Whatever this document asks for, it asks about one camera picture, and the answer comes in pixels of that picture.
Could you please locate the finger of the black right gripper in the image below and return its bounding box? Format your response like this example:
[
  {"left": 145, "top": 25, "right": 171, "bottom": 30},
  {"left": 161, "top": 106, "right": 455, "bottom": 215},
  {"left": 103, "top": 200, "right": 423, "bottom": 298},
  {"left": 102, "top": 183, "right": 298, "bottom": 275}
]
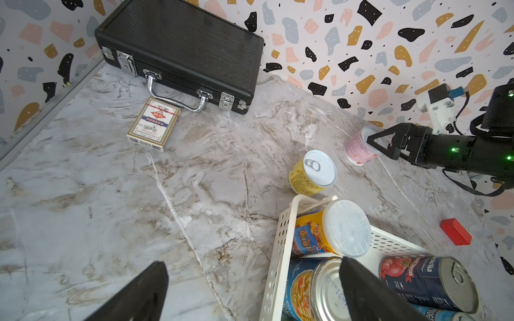
[{"left": 367, "top": 123, "right": 406, "bottom": 160}]

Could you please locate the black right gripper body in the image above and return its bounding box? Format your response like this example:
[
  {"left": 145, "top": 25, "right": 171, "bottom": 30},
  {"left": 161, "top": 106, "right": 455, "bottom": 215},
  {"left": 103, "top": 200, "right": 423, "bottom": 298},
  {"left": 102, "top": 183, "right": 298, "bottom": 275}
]
[{"left": 395, "top": 123, "right": 513, "bottom": 179}]

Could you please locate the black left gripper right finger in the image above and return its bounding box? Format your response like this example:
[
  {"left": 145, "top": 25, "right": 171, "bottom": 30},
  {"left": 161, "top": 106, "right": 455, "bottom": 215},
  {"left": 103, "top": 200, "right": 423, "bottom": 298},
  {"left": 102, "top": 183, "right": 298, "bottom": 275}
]
[{"left": 339, "top": 257, "right": 426, "bottom": 321}]

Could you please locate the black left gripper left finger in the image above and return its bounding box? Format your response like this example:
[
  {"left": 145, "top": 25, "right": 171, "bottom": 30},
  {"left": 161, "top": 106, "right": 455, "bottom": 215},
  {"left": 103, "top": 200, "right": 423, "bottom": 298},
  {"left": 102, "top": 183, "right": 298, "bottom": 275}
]
[{"left": 87, "top": 261, "right": 169, "bottom": 320}]

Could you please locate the pink small can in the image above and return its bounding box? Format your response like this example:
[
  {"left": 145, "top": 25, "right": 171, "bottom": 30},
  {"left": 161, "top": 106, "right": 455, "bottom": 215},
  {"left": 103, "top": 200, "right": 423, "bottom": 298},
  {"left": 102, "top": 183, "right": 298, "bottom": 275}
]
[{"left": 343, "top": 127, "right": 383, "bottom": 166}]

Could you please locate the blue tin can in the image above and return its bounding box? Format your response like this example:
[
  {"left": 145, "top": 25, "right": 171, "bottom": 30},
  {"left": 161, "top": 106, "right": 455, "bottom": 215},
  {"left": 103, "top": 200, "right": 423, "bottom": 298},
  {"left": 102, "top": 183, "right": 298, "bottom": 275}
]
[
  {"left": 412, "top": 304, "right": 475, "bottom": 321},
  {"left": 282, "top": 257, "right": 352, "bottom": 321}
]

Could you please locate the tall yellow orange can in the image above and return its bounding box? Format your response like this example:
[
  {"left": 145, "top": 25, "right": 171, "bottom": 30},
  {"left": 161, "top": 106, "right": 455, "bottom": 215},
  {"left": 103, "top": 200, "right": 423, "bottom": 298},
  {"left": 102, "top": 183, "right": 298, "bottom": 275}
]
[{"left": 292, "top": 200, "right": 372, "bottom": 257}]

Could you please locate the dark tomato tin can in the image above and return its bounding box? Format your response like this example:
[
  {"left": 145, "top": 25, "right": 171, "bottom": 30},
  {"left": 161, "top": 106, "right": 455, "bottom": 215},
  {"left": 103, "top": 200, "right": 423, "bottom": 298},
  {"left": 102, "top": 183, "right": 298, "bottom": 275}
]
[{"left": 378, "top": 256, "right": 479, "bottom": 314}]

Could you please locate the yellow pineapple small can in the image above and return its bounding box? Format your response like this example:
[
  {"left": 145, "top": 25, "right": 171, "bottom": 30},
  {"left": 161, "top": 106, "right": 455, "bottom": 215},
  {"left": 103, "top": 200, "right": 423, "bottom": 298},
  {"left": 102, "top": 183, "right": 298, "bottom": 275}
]
[{"left": 289, "top": 150, "right": 337, "bottom": 197}]

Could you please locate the white plastic basket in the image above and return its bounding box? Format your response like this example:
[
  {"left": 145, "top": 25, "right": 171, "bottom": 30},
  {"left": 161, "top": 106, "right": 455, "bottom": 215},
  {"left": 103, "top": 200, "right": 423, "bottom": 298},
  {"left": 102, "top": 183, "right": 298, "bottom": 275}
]
[{"left": 258, "top": 195, "right": 431, "bottom": 320}]

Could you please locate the red rectangular block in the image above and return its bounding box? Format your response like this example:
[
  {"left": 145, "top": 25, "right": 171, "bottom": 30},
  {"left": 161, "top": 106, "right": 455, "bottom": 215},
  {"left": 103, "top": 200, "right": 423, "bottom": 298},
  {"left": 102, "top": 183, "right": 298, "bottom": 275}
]
[{"left": 440, "top": 218, "right": 473, "bottom": 246}]

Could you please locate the playing card box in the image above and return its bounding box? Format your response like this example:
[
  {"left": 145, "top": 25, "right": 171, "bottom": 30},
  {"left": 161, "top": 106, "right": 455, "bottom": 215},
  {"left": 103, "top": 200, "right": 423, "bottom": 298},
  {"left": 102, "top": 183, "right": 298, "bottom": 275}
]
[{"left": 127, "top": 98, "right": 181, "bottom": 152}]

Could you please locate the black briefcase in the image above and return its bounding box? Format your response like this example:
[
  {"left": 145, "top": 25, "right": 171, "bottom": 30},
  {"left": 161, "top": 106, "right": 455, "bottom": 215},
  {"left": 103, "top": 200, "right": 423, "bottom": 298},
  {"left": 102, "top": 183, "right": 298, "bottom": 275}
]
[{"left": 95, "top": 1, "right": 264, "bottom": 114}]

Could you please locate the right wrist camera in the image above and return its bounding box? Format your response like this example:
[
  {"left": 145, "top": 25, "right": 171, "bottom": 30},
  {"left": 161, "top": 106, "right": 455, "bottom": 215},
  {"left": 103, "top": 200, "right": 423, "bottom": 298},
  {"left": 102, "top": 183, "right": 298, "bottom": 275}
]
[{"left": 416, "top": 84, "right": 466, "bottom": 135}]

